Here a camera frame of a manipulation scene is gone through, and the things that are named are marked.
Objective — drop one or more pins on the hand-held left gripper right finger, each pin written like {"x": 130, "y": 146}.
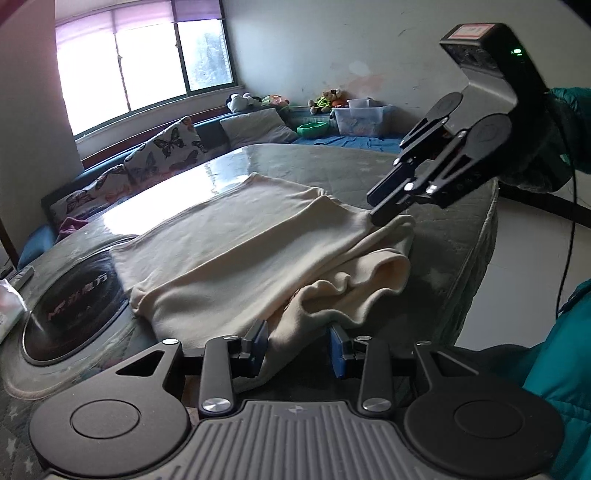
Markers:
{"x": 338, "y": 353}

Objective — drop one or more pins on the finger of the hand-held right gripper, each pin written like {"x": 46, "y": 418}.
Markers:
{"x": 388, "y": 184}
{"x": 392, "y": 207}

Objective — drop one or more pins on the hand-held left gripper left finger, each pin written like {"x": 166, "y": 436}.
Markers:
{"x": 258, "y": 346}

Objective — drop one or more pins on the cream garment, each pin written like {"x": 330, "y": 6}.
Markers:
{"x": 231, "y": 240}

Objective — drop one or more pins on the person's right forearm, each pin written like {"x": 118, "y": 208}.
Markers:
{"x": 579, "y": 120}

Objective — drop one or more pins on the person's right hand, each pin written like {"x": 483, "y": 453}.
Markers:
{"x": 540, "y": 157}

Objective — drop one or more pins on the blue sheet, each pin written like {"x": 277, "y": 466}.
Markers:
{"x": 364, "y": 142}

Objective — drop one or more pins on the clear plastic storage box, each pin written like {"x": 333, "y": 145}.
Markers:
{"x": 360, "y": 121}

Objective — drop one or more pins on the green bowl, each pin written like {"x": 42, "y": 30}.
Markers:
{"x": 313, "y": 129}

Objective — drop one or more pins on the brown bear plush toy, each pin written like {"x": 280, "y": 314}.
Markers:
{"x": 328, "y": 99}

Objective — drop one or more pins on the green pink plush toy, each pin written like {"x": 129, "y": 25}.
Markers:
{"x": 276, "y": 99}

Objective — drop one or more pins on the grey pillow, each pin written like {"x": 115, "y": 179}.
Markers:
{"x": 258, "y": 127}

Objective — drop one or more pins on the panda plush toy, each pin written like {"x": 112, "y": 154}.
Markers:
{"x": 238, "y": 102}

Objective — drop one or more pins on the blue corner sofa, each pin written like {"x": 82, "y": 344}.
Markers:
{"x": 210, "y": 134}

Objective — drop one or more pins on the round black induction hob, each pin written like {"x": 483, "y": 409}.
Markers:
{"x": 74, "y": 314}

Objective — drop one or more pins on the person's teal jacket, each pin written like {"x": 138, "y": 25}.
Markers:
{"x": 554, "y": 369}

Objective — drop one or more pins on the large butterfly print pillow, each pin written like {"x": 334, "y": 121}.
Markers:
{"x": 166, "y": 147}

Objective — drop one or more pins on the purple cloth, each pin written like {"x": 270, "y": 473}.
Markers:
{"x": 71, "y": 226}

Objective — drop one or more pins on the grey remote control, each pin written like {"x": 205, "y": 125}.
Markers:
{"x": 22, "y": 276}

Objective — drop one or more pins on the white packet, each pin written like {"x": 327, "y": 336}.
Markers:
{"x": 9, "y": 309}

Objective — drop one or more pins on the window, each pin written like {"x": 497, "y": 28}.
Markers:
{"x": 147, "y": 69}

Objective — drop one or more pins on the purple roller blind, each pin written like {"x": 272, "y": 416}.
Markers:
{"x": 138, "y": 16}

